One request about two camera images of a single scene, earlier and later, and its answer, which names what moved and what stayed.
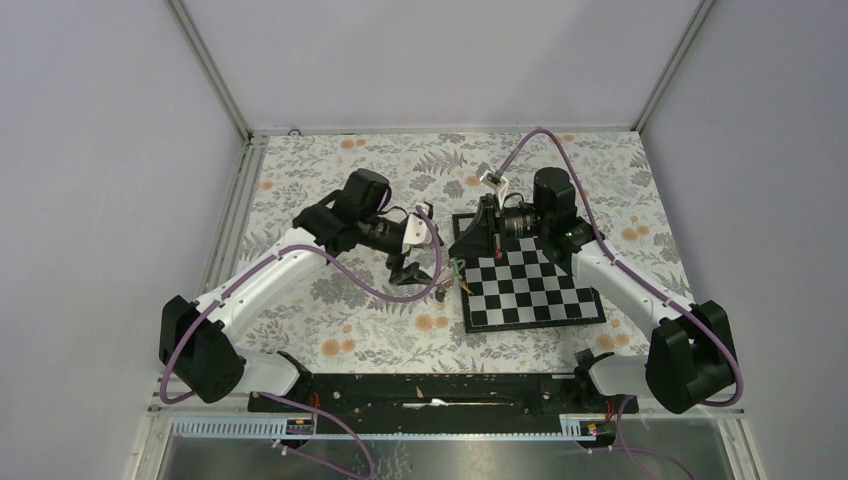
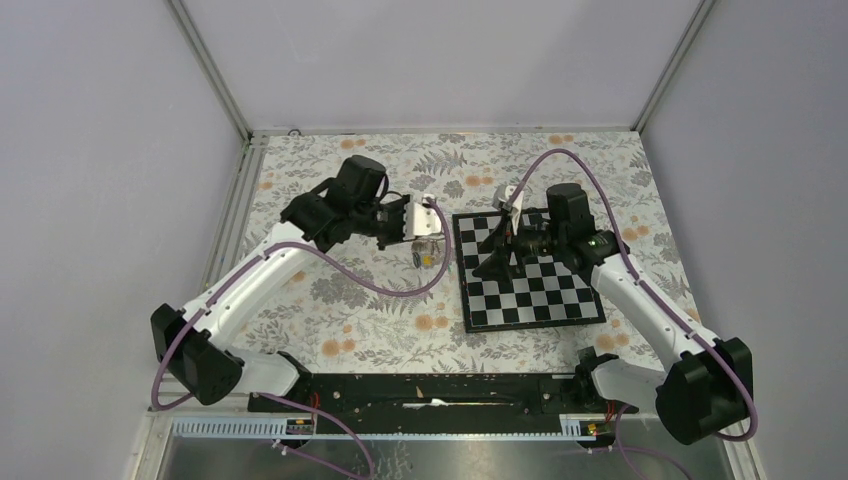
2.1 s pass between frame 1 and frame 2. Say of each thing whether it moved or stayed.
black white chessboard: stayed
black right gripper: moved
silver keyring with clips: moved
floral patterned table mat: stayed
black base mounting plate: stayed
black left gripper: moved
